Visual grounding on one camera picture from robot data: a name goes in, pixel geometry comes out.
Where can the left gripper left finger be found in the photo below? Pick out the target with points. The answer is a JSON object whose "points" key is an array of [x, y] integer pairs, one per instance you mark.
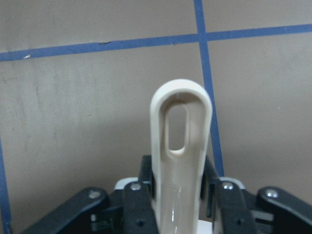
{"points": [[127, 210]]}

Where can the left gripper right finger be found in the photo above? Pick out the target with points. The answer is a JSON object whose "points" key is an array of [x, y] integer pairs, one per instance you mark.
{"points": [[234, 210]]}

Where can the beige plastic dustpan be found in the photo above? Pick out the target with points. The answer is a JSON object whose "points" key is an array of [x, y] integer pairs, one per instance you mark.
{"points": [[178, 173]]}

